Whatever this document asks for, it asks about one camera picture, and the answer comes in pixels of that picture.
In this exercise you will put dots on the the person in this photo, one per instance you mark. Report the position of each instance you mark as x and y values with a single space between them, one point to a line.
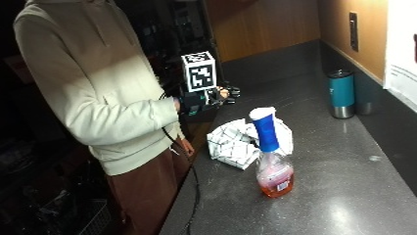
100 98

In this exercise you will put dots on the black wall outlet plate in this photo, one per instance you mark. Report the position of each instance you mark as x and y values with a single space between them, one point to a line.
353 31

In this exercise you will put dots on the white checked cloth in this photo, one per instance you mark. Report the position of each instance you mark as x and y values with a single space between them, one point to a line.
235 143

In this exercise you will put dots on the white paper sheet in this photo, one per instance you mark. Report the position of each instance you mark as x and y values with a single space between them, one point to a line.
401 52

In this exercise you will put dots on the white marker cube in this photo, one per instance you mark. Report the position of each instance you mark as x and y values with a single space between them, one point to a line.
200 72

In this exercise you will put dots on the orange spray bottle blue nozzle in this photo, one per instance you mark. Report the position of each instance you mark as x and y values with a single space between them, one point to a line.
271 156

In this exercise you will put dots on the teal steel travel tumbler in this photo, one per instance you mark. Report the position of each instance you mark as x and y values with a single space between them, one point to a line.
341 94

